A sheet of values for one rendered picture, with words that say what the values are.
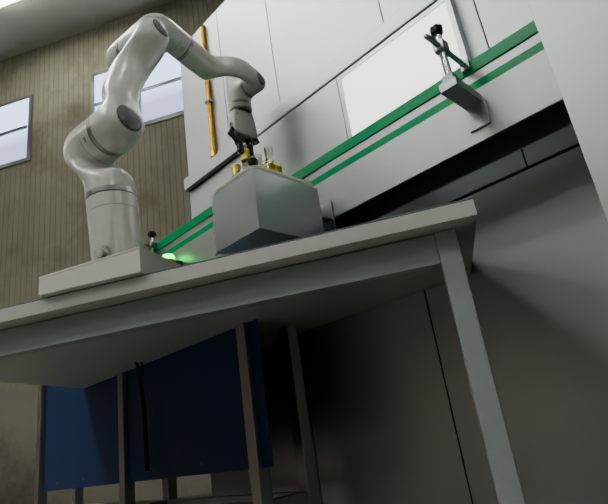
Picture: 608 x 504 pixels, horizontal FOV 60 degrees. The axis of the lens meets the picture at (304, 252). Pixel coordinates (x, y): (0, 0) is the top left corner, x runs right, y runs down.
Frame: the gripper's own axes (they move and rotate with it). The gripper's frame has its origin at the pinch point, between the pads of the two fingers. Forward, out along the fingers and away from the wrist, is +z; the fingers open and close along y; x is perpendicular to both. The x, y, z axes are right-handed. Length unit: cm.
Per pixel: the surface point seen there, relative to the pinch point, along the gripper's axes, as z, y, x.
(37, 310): 64, 68, 5
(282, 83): -29.4, -15.0, 8.6
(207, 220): 26.9, 13.5, -7.2
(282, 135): -5.9, -12.1, 7.5
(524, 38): 26, 3, 97
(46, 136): -280, -74, -438
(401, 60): -2, -13, 60
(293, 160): 6.3, -12.1, 10.9
